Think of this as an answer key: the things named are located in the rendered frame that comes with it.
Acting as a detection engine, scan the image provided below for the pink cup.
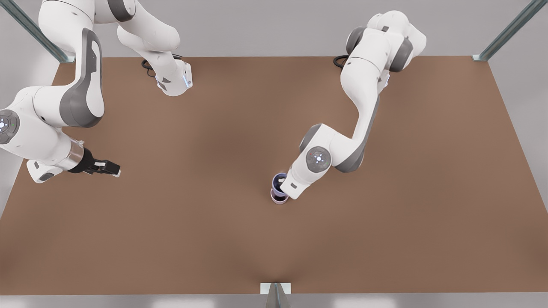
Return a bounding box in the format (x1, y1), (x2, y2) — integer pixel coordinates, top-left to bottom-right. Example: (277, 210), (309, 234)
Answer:
(270, 187), (290, 205)

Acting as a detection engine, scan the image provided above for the silver frame post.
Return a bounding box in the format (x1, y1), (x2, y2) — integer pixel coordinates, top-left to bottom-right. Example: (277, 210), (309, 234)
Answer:
(472, 0), (548, 62)
(260, 282), (292, 308)
(0, 0), (76, 64)

